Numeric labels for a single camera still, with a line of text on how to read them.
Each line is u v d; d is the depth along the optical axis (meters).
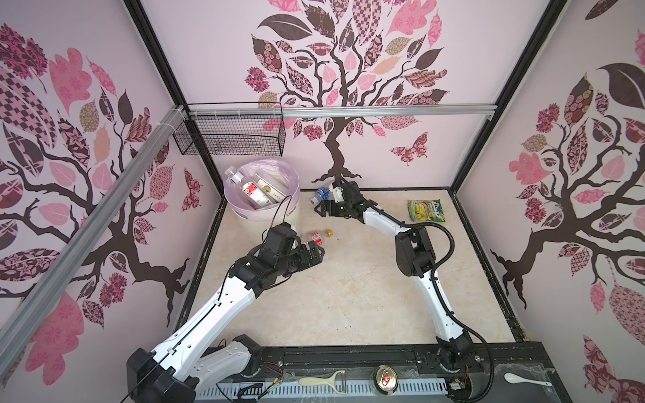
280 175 0.95
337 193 0.97
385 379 0.62
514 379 0.71
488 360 0.71
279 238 0.54
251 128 0.95
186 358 0.39
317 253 0.67
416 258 0.65
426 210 1.10
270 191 0.90
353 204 0.85
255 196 0.86
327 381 0.70
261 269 0.52
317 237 0.97
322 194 1.12
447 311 0.64
